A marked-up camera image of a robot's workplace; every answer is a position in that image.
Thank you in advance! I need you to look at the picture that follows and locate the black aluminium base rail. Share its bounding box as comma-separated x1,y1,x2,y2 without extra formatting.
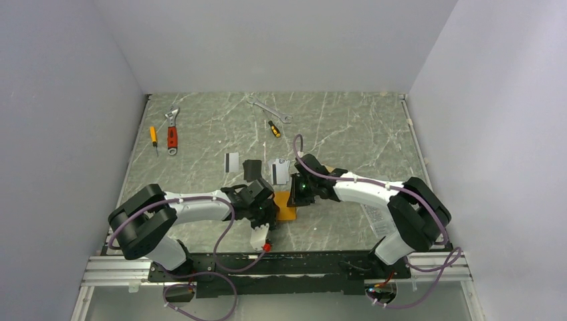
81,251,447,298

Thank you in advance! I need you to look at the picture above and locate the orange leather card holder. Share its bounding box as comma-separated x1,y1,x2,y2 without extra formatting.
273,191,297,222

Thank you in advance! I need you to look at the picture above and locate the clear plastic screw box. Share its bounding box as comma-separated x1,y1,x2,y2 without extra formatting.
361,205,396,239

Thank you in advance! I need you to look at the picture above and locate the grey credit card stack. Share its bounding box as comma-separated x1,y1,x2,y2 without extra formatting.
267,158,290,185

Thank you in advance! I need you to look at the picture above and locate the black yellow stubby screwdriver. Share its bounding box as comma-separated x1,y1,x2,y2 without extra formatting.
267,120,281,138

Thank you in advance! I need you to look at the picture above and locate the small yellow screwdriver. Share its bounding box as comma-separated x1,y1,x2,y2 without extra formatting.
150,126,159,156

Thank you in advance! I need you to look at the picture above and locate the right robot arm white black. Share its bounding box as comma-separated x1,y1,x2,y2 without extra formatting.
295,154,452,278

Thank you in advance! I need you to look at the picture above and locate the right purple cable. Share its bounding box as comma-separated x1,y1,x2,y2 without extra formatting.
292,133,464,310

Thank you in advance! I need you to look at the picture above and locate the silver open-end wrench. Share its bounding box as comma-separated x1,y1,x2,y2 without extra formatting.
245,96,293,124

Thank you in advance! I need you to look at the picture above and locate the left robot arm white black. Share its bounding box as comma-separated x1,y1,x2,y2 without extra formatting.
108,178,279,281

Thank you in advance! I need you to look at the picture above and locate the purple cable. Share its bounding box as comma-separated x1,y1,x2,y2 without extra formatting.
107,196,271,321
292,133,464,310

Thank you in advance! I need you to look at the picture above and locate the white striped credit card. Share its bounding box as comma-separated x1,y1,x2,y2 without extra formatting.
224,152,239,173

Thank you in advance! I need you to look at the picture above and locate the black credit card stack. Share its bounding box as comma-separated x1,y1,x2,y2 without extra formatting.
242,159,262,183

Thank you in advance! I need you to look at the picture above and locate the red handled adjustable wrench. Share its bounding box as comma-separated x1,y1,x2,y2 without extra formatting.
165,106,179,156

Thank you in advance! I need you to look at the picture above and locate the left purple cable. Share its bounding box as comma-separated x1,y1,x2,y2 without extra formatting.
107,196,271,321

